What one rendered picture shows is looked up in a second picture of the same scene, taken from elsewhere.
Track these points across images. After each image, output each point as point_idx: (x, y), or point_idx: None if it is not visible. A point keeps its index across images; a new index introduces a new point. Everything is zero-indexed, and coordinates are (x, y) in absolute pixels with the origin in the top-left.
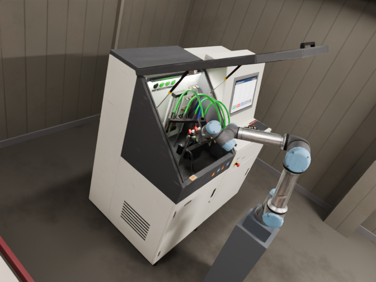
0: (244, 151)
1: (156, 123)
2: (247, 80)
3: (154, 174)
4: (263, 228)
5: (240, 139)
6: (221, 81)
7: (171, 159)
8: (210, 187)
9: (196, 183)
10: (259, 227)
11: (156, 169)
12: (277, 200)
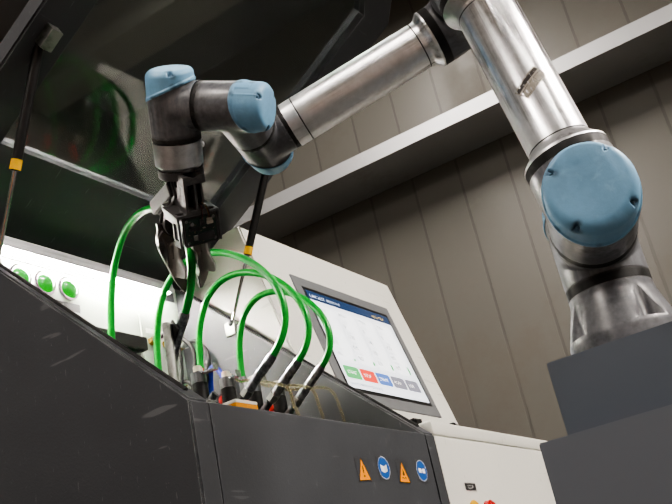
0: (485, 470)
1: (5, 283)
2: (351, 309)
3: (66, 503)
4: (641, 336)
5: (298, 121)
6: (243, 265)
7: (98, 338)
8: None
9: (275, 447)
10: (625, 354)
11: (67, 459)
12: (532, 108)
